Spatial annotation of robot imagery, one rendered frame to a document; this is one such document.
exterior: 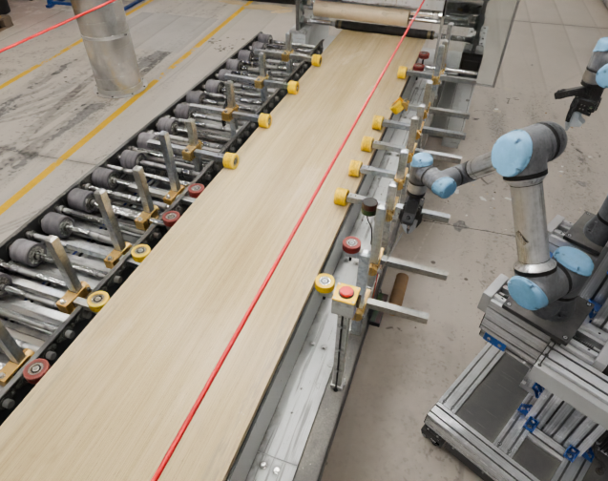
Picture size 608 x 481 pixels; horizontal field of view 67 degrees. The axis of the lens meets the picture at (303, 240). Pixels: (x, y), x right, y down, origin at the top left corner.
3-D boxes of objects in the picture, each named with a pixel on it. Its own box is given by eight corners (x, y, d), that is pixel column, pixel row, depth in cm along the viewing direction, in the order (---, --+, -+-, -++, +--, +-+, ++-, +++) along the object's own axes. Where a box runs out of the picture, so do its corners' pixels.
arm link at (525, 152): (574, 301, 140) (558, 119, 124) (539, 320, 134) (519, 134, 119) (539, 290, 150) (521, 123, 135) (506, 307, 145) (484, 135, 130)
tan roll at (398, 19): (473, 31, 367) (478, 14, 359) (472, 36, 359) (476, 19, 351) (304, 11, 403) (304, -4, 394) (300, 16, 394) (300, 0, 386)
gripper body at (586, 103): (588, 118, 178) (601, 88, 170) (566, 111, 182) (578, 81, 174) (596, 112, 182) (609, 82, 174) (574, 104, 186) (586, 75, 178)
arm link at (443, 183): (468, 176, 162) (446, 160, 169) (443, 184, 158) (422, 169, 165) (462, 194, 167) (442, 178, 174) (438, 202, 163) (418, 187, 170)
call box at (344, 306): (358, 303, 143) (361, 287, 138) (352, 321, 138) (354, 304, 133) (337, 298, 145) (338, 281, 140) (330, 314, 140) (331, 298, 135)
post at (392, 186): (385, 260, 230) (398, 180, 197) (383, 264, 228) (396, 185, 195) (378, 258, 231) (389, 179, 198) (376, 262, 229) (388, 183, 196)
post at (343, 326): (345, 381, 173) (353, 303, 142) (341, 392, 169) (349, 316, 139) (333, 377, 174) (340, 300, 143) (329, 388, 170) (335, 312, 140)
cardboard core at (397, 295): (409, 274, 297) (400, 308, 276) (408, 282, 303) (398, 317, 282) (397, 271, 299) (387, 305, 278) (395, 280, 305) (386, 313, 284)
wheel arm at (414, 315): (427, 319, 179) (429, 312, 176) (426, 325, 177) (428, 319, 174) (321, 290, 190) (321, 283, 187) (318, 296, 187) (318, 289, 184)
